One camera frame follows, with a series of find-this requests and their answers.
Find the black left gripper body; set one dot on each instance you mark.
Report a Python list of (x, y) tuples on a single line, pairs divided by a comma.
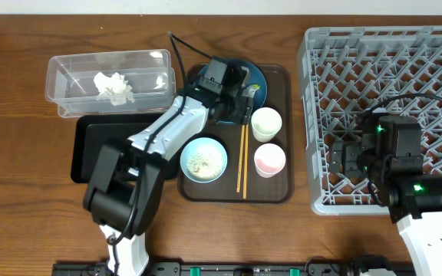
[(233, 110)]

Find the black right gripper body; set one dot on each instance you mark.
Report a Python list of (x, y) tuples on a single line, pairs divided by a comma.
[(341, 156)]

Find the green yellow snack wrapper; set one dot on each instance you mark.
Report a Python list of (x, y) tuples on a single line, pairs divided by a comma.
[(251, 90)]

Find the white cup green inside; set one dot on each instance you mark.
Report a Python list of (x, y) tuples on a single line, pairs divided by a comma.
[(266, 123)]

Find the light blue bowl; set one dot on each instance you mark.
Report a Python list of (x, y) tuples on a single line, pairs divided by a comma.
[(192, 146)]

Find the white rice food waste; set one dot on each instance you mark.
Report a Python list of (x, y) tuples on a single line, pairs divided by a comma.
[(205, 164)]

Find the white cup pink inside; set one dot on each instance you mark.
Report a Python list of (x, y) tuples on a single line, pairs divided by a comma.
[(269, 160)]

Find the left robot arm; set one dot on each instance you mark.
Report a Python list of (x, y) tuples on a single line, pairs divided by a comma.
[(125, 188)]

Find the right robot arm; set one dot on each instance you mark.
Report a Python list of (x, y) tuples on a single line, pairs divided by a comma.
[(389, 156)]

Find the grey dishwasher rack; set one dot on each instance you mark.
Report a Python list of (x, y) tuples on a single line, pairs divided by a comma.
[(343, 71)]

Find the clear plastic waste bin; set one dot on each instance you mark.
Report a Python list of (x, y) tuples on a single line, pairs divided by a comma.
[(70, 81)]

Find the black food waste tray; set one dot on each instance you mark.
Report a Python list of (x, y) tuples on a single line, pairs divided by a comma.
[(92, 131)]

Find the dark blue plate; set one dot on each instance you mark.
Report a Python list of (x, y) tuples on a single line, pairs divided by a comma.
[(208, 98)]

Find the left wooden chopstick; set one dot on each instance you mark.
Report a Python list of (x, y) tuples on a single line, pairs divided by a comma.
[(241, 153)]

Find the wooden chopstick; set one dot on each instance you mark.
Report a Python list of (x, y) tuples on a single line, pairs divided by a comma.
[(245, 161), (241, 153)]

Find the right wooden chopstick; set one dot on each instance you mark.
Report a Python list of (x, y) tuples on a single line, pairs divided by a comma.
[(245, 161)]

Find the brown serving tray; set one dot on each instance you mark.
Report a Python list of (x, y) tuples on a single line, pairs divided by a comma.
[(276, 189)]

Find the crumpled white tissue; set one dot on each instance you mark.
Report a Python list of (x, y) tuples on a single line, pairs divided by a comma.
[(115, 89)]

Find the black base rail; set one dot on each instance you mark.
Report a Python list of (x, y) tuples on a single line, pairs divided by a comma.
[(176, 269)]

